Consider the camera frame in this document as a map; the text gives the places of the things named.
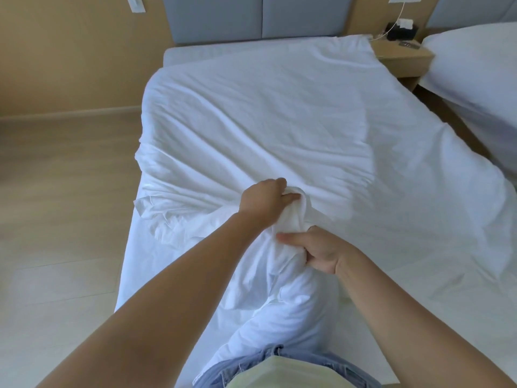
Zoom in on person's right forearm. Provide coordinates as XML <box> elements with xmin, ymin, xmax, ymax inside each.
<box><xmin>334</xmin><ymin>246</ymin><xmax>517</xmax><ymax>388</ymax></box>

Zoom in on grey padded headboard panel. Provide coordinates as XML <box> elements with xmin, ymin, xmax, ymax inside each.
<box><xmin>262</xmin><ymin>0</ymin><xmax>355</xmax><ymax>39</ymax></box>
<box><xmin>162</xmin><ymin>0</ymin><xmax>264</xmax><ymax>46</ymax></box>

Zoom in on person's left forearm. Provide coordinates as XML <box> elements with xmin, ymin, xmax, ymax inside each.
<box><xmin>36</xmin><ymin>211</ymin><xmax>274</xmax><ymax>388</ymax></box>

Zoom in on pale yellow shirt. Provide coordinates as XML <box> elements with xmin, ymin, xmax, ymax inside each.
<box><xmin>231</xmin><ymin>355</ymin><xmax>357</xmax><ymax>388</ymax></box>

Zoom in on white cable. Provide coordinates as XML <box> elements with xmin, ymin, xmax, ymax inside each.
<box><xmin>372</xmin><ymin>1</ymin><xmax>406</xmax><ymax>41</ymax></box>

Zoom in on black tissue box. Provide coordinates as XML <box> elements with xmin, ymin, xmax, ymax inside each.
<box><xmin>384</xmin><ymin>19</ymin><xmax>419</xmax><ymax>41</ymax></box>

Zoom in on person's left hand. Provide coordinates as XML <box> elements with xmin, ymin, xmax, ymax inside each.
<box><xmin>238</xmin><ymin>178</ymin><xmax>302</xmax><ymax>229</ymax></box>

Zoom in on grey headboard of neighbouring bed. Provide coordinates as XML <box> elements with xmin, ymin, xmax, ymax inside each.
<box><xmin>426</xmin><ymin>0</ymin><xmax>517</xmax><ymax>29</ymax></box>

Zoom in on white duvet cover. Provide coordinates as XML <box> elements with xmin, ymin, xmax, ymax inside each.
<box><xmin>133</xmin><ymin>35</ymin><xmax>517</xmax><ymax>384</ymax></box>

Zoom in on white duvet on neighbouring bed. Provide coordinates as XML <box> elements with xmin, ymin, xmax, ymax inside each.
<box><xmin>418</xmin><ymin>22</ymin><xmax>517</xmax><ymax>176</ymax></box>

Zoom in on blue jeans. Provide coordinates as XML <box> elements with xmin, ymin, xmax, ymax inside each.
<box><xmin>193</xmin><ymin>345</ymin><xmax>383</xmax><ymax>388</ymax></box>

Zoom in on bed with white sheet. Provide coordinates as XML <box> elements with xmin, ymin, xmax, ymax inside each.
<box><xmin>114</xmin><ymin>35</ymin><xmax>517</xmax><ymax>388</ymax></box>

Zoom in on person's right hand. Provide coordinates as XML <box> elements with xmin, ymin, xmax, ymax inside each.
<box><xmin>275</xmin><ymin>225</ymin><xmax>359</xmax><ymax>276</ymax></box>

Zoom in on wooden nightstand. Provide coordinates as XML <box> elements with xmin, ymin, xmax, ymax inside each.
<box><xmin>369</xmin><ymin>38</ymin><xmax>435</xmax><ymax>92</ymax></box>

